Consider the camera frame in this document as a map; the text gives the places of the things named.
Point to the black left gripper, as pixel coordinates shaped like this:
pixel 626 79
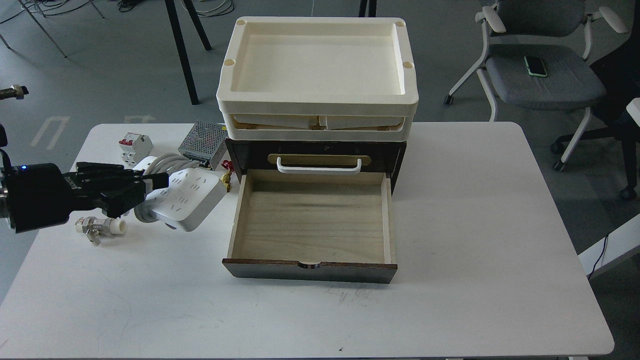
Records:
pixel 38 196

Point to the white power strip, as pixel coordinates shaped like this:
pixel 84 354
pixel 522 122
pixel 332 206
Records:
pixel 191 195

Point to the silver white pipe valve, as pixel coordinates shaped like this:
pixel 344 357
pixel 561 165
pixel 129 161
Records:
pixel 95 228

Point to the white red circuit breaker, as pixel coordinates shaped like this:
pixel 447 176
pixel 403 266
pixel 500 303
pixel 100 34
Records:
pixel 134 148

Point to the metal mesh power supply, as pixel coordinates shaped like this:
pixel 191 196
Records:
pixel 205 143

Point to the cream plastic lower tray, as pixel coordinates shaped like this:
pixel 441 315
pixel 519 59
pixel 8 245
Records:
pixel 265 127

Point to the cream plastic tray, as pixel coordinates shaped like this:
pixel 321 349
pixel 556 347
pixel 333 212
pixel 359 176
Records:
pixel 265 127
pixel 319 66

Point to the open wooden drawer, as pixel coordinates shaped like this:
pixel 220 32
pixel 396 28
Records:
pixel 313 227

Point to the cream plastic top tray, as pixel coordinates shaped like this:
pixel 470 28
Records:
pixel 319 66

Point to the green cased smartphone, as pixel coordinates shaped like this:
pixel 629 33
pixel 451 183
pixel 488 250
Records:
pixel 535 66

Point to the grey office chair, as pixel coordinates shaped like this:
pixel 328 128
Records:
pixel 570 83

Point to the brass valve red handle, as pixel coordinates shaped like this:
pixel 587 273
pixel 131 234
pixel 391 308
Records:
pixel 226 177

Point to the black table leg frame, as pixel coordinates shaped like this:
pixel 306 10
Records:
pixel 179 41

